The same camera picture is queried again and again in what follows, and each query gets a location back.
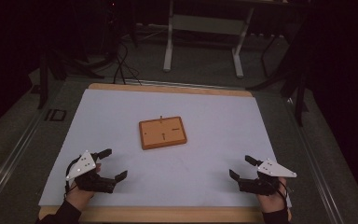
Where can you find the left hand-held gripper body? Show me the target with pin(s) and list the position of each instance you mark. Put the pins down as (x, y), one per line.
(88, 182)

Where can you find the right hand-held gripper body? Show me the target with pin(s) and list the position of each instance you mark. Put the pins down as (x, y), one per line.
(261, 185)

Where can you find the person's left hand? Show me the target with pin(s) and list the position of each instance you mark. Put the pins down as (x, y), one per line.
(80, 198)

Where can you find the person's right hand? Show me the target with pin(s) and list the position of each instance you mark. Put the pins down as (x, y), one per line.
(275, 202)

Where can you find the white table mat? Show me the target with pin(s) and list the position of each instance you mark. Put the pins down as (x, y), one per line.
(199, 174)

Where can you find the orange wooden board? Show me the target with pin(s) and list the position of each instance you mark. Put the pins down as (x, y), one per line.
(163, 133)

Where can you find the small upright wooden peg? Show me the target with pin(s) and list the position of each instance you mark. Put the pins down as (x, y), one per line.
(161, 119)

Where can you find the black metal stand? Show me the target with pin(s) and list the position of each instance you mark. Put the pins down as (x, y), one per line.
(43, 81)
(295, 77)

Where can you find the metal floor rail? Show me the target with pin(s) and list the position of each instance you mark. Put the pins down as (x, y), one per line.
(313, 161)
(9, 163)

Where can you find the white metal desk frame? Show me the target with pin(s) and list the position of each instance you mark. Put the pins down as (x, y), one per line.
(205, 25)

